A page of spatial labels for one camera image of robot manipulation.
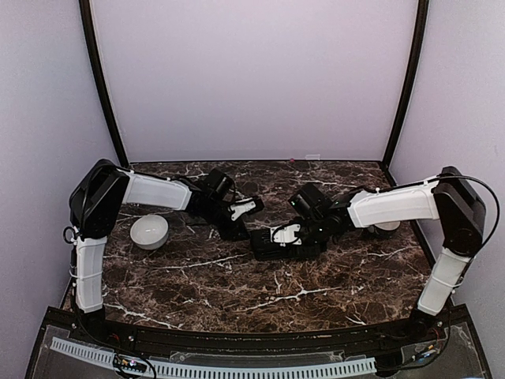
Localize black zippered tool case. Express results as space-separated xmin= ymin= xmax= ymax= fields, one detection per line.
xmin=250 ymin=229 xmax=327 ymax=261

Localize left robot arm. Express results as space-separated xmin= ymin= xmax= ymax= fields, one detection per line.
xmin=63 ymin=159 xmax=264 ymax=344

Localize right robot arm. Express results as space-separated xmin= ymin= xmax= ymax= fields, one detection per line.
xmin=259 ymin=166 xmax=492 ymax=343

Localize teal white cup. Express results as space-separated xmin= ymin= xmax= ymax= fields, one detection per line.
xmin=372 ymin=221 xmax=401 ymax=238

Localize white ceramic bowl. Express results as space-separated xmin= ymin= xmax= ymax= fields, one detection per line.
xmin=129 ymin=215 xmax=169 ymax=250

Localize black front rail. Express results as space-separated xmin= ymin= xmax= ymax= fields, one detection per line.
xmin=43 ymin=306 xmax=470 ymax=358

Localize white slotted cable duct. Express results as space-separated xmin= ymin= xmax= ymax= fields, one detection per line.
xmin=49 ymin=337 xmax=377 ymax=378

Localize right black frame post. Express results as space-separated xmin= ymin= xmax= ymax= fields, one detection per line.
xmin=381 ymin=0 xmax=429 ymax=169

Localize black frame post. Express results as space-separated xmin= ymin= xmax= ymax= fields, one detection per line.
xmin=78 ymin=0 xmax=129 ymax=167
xmin=381 ymin=0 xmax=429 ymax=169

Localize left black frame post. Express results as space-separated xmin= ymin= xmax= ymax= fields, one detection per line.
xmin=78 ymin=0 xmax=129 ymax=167

